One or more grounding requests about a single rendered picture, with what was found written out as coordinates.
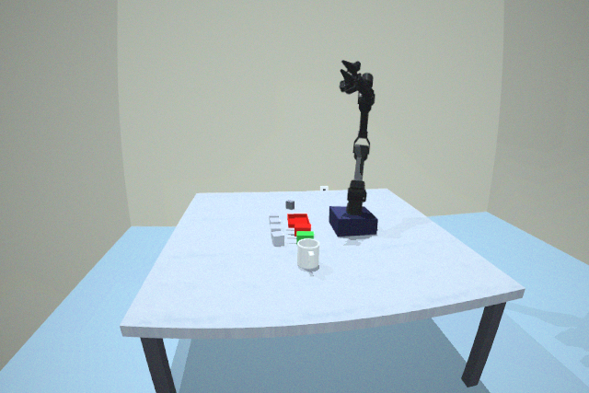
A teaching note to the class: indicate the red tray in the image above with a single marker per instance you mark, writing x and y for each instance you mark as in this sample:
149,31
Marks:
293,219

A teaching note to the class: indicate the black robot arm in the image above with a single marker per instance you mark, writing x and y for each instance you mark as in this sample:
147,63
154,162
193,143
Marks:
356,194

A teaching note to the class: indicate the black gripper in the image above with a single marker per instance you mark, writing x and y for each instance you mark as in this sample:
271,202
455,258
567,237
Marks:
353,82

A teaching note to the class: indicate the red block with white cylindrical pin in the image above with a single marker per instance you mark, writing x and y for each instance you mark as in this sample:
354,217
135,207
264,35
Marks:
300,227

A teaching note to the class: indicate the green gauge with white pin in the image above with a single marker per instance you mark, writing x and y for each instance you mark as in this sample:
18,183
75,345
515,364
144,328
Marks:
302,235

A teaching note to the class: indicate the white mug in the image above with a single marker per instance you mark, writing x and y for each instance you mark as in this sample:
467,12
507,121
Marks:
307,253

